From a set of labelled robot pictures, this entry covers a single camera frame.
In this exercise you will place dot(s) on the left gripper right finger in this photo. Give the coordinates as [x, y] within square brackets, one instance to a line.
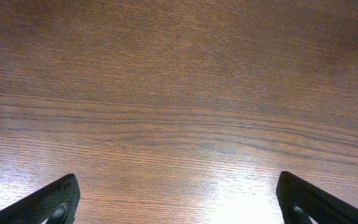
[302, 202]

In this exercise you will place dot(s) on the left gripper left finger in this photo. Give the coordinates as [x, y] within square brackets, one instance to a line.
[55, 203]

